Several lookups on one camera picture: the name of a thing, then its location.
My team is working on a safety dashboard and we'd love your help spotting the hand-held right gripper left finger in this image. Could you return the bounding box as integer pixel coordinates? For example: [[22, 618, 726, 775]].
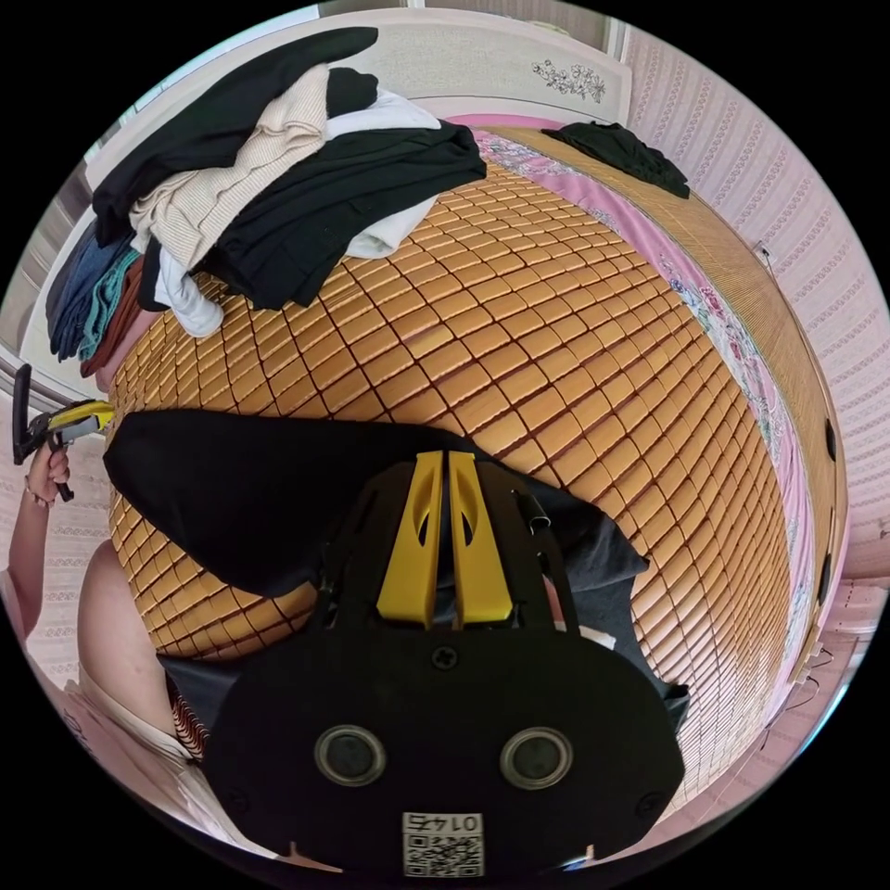
[[375, 450, 445, 624]]

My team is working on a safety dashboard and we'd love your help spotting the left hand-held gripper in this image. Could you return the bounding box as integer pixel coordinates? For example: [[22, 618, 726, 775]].
[[24, 399, 117, 503]]

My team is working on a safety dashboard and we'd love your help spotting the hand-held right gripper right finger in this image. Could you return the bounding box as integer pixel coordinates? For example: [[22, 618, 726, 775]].
[[447, 450, 518, 625]]

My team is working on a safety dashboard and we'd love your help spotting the black long sleeve shirt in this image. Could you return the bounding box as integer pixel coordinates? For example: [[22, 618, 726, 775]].
[[102, 409, 691, 763]]

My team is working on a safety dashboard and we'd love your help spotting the person's left forearm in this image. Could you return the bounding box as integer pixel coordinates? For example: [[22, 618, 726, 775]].
[[5, 489, 54, 644]]

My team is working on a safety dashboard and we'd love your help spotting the person's left hand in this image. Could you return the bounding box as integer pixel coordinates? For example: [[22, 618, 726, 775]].
[[24, 444, 73, 510]]

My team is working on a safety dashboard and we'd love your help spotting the bed with woven mat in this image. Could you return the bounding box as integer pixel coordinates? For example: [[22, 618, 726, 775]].
[[88, 20, 851, 807]]

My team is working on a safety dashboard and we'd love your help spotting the person's body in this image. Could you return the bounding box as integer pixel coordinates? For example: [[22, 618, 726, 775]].
[[0, 540, 293, 867]]

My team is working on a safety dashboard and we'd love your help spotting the pile of clothes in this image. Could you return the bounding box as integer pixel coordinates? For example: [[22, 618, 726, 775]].
[[44, 26, 489, 381]]

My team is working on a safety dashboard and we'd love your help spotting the crumpled black garment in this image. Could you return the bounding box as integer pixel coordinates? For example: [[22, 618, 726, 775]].
[[541, 121, 692, 201]]

